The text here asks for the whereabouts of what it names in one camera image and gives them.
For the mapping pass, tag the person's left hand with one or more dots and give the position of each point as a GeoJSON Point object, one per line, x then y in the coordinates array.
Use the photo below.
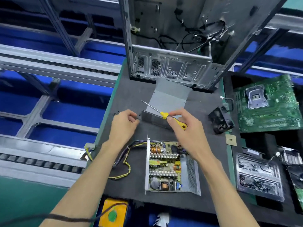
{"type": "Point", "coordinates": [122, 130]}

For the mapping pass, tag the person's right hand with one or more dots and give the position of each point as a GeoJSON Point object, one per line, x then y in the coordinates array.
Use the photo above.
{"type": "Point", "coordinates": [194, 137]}

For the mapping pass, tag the power supply metal base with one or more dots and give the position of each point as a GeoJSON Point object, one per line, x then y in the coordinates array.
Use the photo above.
{"type": "Point", "coordinates": [194, 179]}

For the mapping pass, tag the person's right forearm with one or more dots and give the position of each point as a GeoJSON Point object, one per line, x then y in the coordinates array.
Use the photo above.
{"type": "Point", "coordinates": [229, 198]}

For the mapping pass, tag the person's left forearm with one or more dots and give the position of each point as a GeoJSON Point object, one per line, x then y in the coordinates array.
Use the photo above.
{"type": "Point", "coordinates": [80, 191]}

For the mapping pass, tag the grey power supply cover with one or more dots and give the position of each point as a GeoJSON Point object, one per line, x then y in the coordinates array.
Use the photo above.
{"type": "Point", "coordinates": [168, 94]}

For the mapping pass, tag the person's right shoe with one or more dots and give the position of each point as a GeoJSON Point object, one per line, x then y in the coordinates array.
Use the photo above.
{"type": "Point", "coordinates": [163, 219]}

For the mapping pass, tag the black cooling fan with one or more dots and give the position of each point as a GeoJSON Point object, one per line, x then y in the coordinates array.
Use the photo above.
{"type": "Point", "coordinates": [221, 120]}

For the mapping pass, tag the small square processor chip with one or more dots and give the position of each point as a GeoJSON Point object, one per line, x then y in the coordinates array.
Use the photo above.
{"type": "Point", "coordinates": [230, 140]}

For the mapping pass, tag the black foam work mat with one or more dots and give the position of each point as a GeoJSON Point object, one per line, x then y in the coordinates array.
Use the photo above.
{"type": "Point", "coordinates": [132, 196]}

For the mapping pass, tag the silver computer tower chassis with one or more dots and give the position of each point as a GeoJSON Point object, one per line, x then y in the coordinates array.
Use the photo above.
{"type": "Point", "coordinates": [175, 66]}

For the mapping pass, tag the clear plastic screw tray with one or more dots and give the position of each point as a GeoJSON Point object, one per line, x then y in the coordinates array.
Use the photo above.
{"type": "Point", "coordinates": [259, 177]}

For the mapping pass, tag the green motherboard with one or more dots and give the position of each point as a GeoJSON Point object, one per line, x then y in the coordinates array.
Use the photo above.
{"type": "Point", "coordinates": [272, 108]}

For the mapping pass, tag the yellow button box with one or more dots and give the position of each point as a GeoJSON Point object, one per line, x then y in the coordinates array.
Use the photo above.
{"type": "Point", "coordinates": [112, 214]}

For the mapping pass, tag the black foam parts tray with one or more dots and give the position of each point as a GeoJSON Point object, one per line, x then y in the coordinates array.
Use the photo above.
{"type": "Point", "coordinates": [284, 139]}

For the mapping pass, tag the silver heatsink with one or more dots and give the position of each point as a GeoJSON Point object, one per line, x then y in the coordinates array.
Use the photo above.
{"type": "Point", "coordinates": [292, 155]}

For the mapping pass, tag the black hard disk drive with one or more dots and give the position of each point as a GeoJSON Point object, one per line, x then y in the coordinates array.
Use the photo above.
{"type": "Point", "coordinates": [296, 184]}

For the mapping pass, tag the aluminium conveyor frame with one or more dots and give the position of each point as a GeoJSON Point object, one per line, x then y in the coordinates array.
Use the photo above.
{"type": "Point", "coordinates": [57, 66]}

